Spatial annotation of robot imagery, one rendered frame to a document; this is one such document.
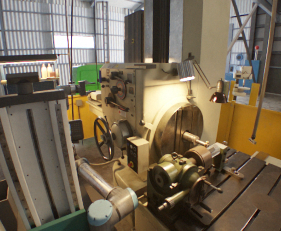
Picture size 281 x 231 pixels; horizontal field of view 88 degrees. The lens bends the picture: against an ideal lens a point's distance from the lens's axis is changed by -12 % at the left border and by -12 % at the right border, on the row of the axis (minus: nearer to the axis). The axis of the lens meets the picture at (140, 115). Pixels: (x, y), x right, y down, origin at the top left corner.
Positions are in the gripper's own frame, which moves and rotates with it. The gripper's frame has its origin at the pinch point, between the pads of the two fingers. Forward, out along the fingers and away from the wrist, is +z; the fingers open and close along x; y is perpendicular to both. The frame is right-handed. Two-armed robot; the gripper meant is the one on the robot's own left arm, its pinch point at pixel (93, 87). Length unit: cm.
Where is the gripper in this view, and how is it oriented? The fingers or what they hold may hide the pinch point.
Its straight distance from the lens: 160.0
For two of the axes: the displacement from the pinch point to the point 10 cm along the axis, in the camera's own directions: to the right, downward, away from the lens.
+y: -5.8, -2.5, 7.8
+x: 0.0, 9.5, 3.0
